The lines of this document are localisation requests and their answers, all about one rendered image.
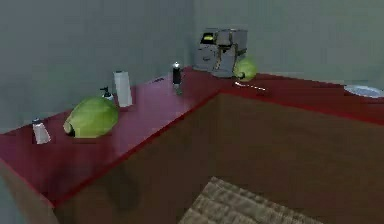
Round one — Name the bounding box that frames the silver coffee machine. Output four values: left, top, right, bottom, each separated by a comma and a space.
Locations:
193, 27, 249, 78

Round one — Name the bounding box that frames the red topped brown counter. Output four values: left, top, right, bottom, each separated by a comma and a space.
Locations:
0, 65, 384, 224

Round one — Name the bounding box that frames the small green lettuce head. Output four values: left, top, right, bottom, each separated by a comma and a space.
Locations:
232, 56, 259, 82

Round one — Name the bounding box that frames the white paper towel roll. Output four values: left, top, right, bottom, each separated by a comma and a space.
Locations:
113, 70, 134, 108

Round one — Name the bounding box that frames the large green lettuce head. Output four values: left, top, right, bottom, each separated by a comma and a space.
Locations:
62, 95, 120, 139

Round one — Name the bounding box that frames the grey salt shaker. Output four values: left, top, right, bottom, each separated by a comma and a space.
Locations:
31, 117, 52, 145

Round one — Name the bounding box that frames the white round plate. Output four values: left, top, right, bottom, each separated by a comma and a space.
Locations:
343, 84, 384, 99

